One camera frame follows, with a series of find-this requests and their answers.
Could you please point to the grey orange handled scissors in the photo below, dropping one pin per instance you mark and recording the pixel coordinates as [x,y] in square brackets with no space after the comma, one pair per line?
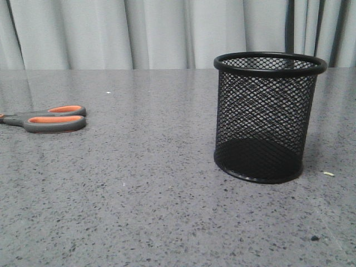
[54,120]

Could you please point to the black mesh pen bucket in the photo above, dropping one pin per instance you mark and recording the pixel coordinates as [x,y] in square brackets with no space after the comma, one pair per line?
[264,103]

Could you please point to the white pleated curtain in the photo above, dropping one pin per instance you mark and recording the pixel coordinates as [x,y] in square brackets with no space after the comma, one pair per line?
[103,35]

